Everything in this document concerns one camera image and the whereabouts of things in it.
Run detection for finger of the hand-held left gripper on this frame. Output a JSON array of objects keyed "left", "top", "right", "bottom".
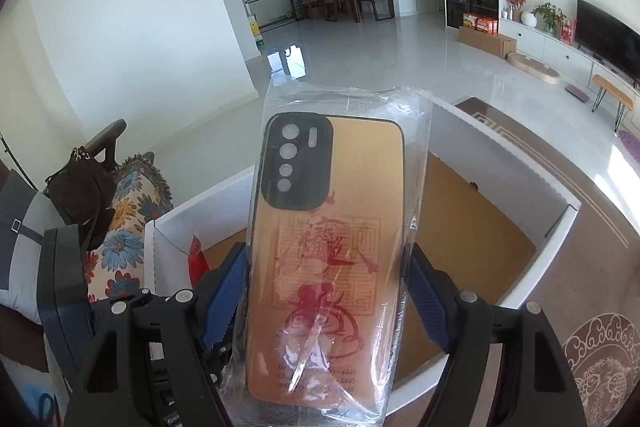
[{"left": 92, "top": 287, "right": 166, "bottom": 314}]

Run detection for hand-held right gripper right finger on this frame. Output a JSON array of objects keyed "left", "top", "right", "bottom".
[{"left": 407, "top": 243, "right": 588, "bottom": 427}]

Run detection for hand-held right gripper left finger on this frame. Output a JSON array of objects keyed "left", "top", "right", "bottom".
[{"left": 65, "top": 243, "right": 251, "bottom": 427}]

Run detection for red snack packet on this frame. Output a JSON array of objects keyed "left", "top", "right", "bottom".
[{"left": 186, "top": 233, "right": 211, "bottom": 288}]

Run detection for large white cardboard box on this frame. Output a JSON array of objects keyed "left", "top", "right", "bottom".
[{"left": 144, "top": 94, "right": 583, "bottom": 415}]

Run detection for phone case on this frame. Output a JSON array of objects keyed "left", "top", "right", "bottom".
[{"left": 215, "top": 74, "right": 436, "bottom": 427}]

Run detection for grey white cushion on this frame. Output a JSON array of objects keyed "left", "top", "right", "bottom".
[{"left": 0, "top": 167, "right": 66, "bottom": 325}]

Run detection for brown handbag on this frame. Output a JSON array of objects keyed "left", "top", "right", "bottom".
[{"left": 44, "top": 146, "right": 118, "bottom": 228}]

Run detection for black chair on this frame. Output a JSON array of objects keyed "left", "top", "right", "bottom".
[{"left": 82, "top": 119, "right": 128, "bottom": 168}]

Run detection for oval wooden board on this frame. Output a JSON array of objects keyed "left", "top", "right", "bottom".
[{"left": 507, "top": 52, "right": 562, "bottom": 84}]

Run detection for brown cardboard box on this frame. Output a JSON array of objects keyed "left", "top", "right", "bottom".
[{"left": 458, "top": 27, "right": 518, "bottom": 60}]

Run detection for wooden bench metal legs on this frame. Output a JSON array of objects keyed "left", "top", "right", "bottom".
[{"left": 591, "top": 74, "right": 640, "bottom": 132}]

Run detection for orange printed boxes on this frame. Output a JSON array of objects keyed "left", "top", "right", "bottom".
[{"left": 462, "top": 13, "right": 499, "bottom": 35}]

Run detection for white television cabinet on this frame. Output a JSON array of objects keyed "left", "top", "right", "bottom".
[{"left": 500, "top": 17, "right": 640, "bottom": 132}]

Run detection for bushy green potted plant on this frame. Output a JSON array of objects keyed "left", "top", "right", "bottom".
[{"left": 532, "top": 2, "right": 568, "bottom": 35}]

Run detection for black television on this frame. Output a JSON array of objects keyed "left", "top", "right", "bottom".
[{"left": 575, "top": 0, "right": 640, "bottom": 88}]

